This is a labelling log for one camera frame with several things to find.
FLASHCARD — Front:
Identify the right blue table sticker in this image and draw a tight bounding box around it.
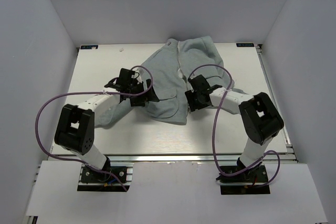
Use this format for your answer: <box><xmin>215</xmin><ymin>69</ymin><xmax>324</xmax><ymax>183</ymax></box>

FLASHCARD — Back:
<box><xmin>236</xmin><ymin>42</ymin><xmax>255</xmax><ymax>47</ymax></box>

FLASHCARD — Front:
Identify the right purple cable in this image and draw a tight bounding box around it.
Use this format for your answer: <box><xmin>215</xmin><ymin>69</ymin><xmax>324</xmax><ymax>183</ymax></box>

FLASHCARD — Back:
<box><xmin>187</xmin><ymin>64</ymin><xmax>281</xmax><ymax>189</ymax></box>

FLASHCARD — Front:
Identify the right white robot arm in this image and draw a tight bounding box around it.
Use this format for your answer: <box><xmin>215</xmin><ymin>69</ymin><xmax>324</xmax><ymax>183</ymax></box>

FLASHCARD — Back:
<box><xmin>185</xmin><ymin>75</ymin><xmax>284</xmax><ymax>182</ymax></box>

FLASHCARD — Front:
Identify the left blue table sticker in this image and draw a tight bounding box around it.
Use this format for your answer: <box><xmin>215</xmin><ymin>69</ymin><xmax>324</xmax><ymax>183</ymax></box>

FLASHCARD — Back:
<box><xmin>80</xmin><ymin>45</ymin><xmax>98</xmax><ymax>50</ymax></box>

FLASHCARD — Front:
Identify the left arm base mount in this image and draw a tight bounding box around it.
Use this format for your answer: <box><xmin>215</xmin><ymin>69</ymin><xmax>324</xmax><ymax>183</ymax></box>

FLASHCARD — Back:
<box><xmin>77</xmin><ymin>162</ymin><xmax>133</xmax><ymax>193</ymax></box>

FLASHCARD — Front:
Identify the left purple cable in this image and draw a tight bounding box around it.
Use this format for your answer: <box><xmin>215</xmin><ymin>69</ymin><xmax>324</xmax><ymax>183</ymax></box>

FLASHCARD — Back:
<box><xmin>35</xmin><ymin>65</ymin><xmax>154</xmax><ymax>192</ymax></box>

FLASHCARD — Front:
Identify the blue table sticker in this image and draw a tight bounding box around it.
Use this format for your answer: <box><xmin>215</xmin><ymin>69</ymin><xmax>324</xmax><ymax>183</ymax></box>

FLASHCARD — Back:
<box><xmin>80</xmin><ymin>45</ymin><xmax>98</xmax><ymax>50</ymax></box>
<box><xmin>236</xmin><ymin>42</ymin><xmax>255</xmax><ymax>47</ymax></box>

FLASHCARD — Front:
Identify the grey zip-up jacket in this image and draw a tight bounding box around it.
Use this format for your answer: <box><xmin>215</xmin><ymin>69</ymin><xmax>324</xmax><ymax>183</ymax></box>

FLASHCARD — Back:
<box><xmin>94</xmin><ymin>36</ymin><xmax>250</xmax><ymax>128</ymax></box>

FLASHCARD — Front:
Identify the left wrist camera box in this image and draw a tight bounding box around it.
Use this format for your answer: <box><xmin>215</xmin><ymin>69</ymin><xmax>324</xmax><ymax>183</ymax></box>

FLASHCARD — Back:
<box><xmin>132</xmin><ymin>69</ymin><xmax>143</xmax><ymax>85</ymax></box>

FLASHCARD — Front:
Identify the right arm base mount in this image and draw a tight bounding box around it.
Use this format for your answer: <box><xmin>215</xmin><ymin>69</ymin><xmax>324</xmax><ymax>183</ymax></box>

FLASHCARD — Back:
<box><xmin>216</xmin><ymin>165</ymin><xmax>270</xmax><ymax>195</ymax></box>

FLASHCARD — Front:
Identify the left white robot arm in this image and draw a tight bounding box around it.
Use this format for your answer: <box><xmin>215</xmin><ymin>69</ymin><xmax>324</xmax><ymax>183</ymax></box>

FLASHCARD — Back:
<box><xmin>54</xmin><ymin>67</ymin><xmax>159</xmax><ymax>182</ymax></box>

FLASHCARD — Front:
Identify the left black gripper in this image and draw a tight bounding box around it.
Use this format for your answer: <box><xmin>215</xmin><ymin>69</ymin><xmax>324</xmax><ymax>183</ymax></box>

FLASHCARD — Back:
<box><xmin>127</xmin><ymin>79</ymin><xmax>159</xmax><ymax>106</ymax></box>

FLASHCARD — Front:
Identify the purple cable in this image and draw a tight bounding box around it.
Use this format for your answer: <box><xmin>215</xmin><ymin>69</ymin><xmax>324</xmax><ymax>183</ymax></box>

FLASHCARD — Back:
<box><xmin>187</xmin><ymin>64</ymin><xmax>281</xmax><ymax>189</ymax></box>
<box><xmin>35</xmin><ymin>65</ymin><xmax>154</xmax><ymax>192</ymax></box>

